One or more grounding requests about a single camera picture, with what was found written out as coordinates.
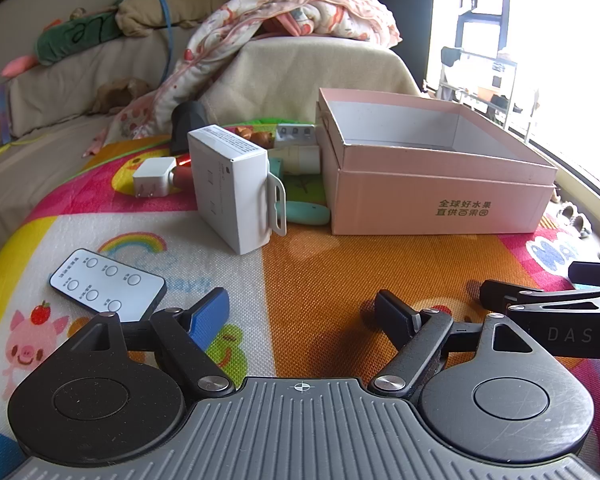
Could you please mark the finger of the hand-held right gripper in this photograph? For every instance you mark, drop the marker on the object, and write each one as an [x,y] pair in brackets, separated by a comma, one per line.
[592,272]
[510,295]

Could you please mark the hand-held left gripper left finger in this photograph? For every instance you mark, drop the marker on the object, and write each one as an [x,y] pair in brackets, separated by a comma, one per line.
[207,319]

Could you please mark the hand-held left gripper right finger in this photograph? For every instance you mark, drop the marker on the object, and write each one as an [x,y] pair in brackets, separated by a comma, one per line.
[395,317]

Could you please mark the white cardboard box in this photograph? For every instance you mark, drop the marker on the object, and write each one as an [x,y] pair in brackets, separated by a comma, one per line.
[230,195]

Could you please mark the pink cardboard box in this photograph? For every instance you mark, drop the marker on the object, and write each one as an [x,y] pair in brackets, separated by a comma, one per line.
[430,195]

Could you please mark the cream tube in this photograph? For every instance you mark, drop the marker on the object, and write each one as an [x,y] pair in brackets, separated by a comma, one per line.
[297,159]

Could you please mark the brown animal figurine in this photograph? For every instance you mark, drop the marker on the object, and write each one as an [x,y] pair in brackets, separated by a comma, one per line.
[254,137]

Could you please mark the black rounded object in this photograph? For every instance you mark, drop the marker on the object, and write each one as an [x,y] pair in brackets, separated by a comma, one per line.
[187,125]

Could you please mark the pair of shoes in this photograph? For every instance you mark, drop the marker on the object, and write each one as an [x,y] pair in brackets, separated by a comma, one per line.
[575,217]

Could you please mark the colourful cartoon printed mat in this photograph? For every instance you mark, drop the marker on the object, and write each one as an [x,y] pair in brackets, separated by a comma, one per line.
[300,270]

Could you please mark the white remote control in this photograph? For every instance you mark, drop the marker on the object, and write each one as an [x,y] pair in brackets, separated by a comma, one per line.
[105,282]

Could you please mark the teal oval object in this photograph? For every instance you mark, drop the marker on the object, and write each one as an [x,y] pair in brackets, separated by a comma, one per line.
[307,212]

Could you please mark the white charger plug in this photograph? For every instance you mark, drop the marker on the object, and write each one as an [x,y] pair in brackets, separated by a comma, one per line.
[152,176]

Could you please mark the green block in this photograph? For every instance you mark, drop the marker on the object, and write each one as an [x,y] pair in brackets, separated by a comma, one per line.
[276,167]

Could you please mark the white power strip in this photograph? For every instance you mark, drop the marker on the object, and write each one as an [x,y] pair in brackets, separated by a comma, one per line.
[296,135]

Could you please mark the metal storage rack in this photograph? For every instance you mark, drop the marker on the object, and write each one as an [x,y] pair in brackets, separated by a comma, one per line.
[480,85]

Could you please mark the brown plush toy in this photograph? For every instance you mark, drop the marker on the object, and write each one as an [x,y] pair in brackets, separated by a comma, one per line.
[120,92]

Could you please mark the beige covered sofa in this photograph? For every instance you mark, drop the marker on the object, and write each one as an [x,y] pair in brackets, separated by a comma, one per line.
[305,70]

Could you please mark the purple striped cushion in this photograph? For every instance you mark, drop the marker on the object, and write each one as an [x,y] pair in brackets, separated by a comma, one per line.
[2,112]

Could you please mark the green plush toy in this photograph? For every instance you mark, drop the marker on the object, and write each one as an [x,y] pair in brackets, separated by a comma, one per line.
[75,35]

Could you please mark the pink plush toy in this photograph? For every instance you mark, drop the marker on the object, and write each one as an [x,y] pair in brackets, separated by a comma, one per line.
[20,65]

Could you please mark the beige pillow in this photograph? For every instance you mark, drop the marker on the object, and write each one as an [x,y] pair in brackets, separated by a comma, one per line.
[180,2]

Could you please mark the pink printed blanket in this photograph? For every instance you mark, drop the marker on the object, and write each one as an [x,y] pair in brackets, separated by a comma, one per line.
[290,10]

